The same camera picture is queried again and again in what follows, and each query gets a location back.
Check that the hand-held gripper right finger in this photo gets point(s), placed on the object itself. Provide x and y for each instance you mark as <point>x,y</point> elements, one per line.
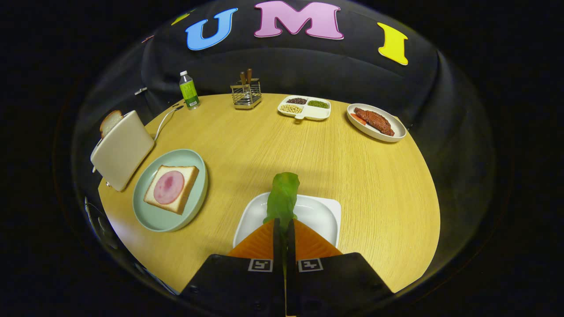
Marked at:
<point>291,246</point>

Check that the silver cloth clip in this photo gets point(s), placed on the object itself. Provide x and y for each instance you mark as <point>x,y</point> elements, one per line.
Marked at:
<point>141,90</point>

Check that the white square plate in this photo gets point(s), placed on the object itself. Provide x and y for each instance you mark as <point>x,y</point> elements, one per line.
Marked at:
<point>321,215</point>

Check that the black backdrop cloth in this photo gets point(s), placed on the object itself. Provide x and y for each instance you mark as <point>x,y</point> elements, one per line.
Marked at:
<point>308,66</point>

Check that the green label water bottle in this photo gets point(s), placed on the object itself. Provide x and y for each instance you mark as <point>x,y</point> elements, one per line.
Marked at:
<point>189,92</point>

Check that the pink ham slice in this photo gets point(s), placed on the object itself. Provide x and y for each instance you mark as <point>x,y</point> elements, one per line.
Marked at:
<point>168,187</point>

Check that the green lettuce leaf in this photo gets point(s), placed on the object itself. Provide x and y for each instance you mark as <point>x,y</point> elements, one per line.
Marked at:
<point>284,193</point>

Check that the orange food strip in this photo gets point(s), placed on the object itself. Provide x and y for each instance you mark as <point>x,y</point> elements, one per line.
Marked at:
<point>358,119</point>

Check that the white oval plate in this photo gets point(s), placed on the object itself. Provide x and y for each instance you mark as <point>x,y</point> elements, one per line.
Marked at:
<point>396,127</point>

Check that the red cloth clip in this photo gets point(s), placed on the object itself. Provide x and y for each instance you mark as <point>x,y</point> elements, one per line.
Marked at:
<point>147,39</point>

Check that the white divided dish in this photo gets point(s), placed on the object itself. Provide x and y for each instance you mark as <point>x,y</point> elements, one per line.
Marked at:
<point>315,113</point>

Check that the white bread slice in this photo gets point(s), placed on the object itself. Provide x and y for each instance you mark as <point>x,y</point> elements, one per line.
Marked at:
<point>190,175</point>

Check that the toasted bread slice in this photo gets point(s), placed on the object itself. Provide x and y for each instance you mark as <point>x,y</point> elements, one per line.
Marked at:
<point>110,121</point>

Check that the pile of yellow soybeans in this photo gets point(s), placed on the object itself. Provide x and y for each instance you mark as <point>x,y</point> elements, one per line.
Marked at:
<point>291,108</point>

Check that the pale green round plate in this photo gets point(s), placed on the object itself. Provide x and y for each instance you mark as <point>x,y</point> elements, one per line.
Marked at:
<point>158,215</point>

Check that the cooked brown meat piece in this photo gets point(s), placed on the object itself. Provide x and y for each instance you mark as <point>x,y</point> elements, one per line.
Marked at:
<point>374,119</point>

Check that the pile of red beans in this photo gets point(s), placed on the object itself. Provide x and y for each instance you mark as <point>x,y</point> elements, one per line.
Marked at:
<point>296,101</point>

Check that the white toaster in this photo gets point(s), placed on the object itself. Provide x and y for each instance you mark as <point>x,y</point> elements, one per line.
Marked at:
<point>123,149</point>

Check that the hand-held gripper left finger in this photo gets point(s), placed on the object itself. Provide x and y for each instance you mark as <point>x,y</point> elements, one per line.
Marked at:
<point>277,246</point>

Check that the pile of green beans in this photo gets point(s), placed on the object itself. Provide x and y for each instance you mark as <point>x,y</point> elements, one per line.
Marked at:
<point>317,104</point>

